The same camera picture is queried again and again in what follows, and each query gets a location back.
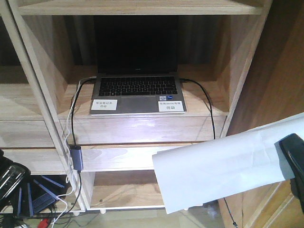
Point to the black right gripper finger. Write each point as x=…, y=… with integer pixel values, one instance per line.
x=290, y=152

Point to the white paper sheet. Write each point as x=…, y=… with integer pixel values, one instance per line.
x=192, y=175

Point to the black orange stapler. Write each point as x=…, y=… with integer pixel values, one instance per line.
x=11, y=175

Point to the white right label sticker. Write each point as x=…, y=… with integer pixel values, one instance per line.
x=170, y=106

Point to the white label sticker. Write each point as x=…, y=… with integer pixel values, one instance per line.
x=104, y=104
x=170, y=106

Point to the grey open laptop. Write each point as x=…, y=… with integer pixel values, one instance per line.
x=136, y=63

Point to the white left label sticker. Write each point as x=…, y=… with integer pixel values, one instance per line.
x=104, y=104

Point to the grey usb hub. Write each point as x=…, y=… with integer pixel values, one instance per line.
x=77, y=158

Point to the blue network router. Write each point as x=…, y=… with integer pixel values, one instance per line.
x=37, y=193

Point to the wooden shelf unit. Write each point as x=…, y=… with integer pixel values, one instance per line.
x=35, y=96

